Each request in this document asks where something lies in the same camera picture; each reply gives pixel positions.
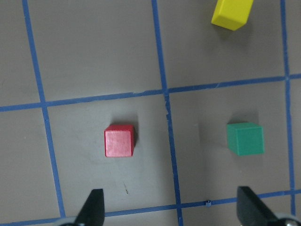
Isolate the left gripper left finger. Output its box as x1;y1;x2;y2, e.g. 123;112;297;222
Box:
74;189;104;226

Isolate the yellow wooden block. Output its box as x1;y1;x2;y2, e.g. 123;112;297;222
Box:
211;0;253;31

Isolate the red wooden block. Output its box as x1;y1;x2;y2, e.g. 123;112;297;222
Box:
104;124;135;158

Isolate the green wooden block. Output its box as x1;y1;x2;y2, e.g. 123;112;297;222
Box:
227;122;265;156

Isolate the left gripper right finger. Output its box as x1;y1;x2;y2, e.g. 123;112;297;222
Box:
237;186;279;226

